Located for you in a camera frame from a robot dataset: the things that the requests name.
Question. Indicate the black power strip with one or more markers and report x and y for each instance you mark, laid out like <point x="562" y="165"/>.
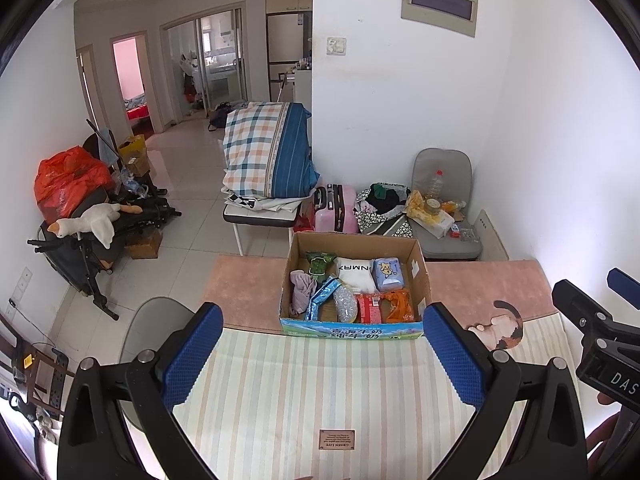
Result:
<point x="57" y="380"/>

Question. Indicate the black white patterned bag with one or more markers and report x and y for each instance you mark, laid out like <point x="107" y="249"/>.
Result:
<point x="370" y="220"/>

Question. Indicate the white wrapped package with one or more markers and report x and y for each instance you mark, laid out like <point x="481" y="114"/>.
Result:
<point x="435" y="225"/>

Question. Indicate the cat-shaped mat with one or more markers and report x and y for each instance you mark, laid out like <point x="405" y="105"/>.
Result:
<point x="505" y="325"/>

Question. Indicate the brown cardboard box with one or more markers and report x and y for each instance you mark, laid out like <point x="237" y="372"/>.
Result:
<point x="145" y="245"/>

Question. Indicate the white perforated panel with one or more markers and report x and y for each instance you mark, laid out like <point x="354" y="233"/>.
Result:
<point x="492" y="240"/>

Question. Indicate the green snack packet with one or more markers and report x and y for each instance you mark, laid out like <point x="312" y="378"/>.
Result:
<point x="320" y="265"/>

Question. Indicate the yellow plastic bag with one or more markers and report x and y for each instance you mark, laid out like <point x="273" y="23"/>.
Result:
<point x="415" y="205"/>

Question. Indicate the plaid bedding bundle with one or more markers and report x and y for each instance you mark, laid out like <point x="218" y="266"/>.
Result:
<point x="260" y="145"/>

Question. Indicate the pink suitcase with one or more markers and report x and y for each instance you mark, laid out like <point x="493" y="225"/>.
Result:
<point x="340" y="210"/>

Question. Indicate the tape roll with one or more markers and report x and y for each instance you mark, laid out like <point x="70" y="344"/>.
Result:
<point x="432" y="206"/>

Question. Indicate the orange snack packet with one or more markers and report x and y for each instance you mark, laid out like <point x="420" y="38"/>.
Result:
<point x="400" y="307"/>

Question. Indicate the person's right hand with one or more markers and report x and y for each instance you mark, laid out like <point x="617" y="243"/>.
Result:
<point x="602" y="435"/>

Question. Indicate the yellow paper bag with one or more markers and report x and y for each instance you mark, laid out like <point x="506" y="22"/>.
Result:
<point x="132" y="147"/>

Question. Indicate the silver mesh scrubber packet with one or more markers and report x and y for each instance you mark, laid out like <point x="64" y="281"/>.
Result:
<point x="345" y="305"/>

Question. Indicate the pink table mat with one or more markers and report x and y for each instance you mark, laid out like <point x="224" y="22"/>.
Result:
<point x="240" y="285"/>

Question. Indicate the grey padded chair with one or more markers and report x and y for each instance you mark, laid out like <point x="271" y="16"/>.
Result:
<point x="440" y="160"/>

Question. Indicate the black folding cart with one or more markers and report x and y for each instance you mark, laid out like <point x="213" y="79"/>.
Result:
<point x="75" y="265"/>

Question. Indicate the white wall socket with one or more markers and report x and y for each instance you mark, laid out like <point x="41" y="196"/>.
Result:
<point x="23" y="285"/>

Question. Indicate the red snack packet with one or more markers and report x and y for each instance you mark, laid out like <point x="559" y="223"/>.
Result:
<point x="370" y="308"/>

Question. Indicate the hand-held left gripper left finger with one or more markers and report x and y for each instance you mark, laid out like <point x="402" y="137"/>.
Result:
<point x="192" y="355"/>

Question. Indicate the light blue tissue pack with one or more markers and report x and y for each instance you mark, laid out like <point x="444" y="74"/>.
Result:
<point x="389" y="274"/>

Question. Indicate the red plastic bag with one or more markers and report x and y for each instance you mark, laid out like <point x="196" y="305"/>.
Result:
<point x="65" y="180"/>

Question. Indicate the white wall switch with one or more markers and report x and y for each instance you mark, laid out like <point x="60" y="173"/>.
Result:
<point x="335" y="45"/>

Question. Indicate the long blue snack packet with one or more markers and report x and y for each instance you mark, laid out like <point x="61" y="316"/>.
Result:
<point x="322" y="297"/>

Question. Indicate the printed cardboard box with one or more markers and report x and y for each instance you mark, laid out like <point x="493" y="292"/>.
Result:
<point x="350" y="329"/>

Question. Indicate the grey purple sock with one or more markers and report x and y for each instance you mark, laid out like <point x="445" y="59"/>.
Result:
<point x="302" y="292"/>

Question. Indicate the white goose plush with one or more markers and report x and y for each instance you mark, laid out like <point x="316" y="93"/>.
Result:
<point x="95" y="220"/>

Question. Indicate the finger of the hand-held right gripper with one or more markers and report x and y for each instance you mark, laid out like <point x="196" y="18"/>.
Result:
<point x="570" y="297"/>
<point x="625" y="287"/>

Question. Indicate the white soft packet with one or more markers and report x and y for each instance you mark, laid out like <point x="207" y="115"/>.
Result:
<point x="355" y="275"/>

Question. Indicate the grey wall distribution box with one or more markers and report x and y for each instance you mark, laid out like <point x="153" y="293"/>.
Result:
<point x="440" y="0"/>

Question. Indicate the clear plastic bottle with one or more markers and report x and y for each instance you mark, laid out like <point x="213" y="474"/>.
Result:
<point x="436" y="185"/>

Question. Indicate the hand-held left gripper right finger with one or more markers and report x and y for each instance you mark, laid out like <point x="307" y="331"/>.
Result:
<point x="455" y="355"/>

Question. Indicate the striped table mat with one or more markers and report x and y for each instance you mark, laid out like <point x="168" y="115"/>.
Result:
<point x="320" y="385"/>

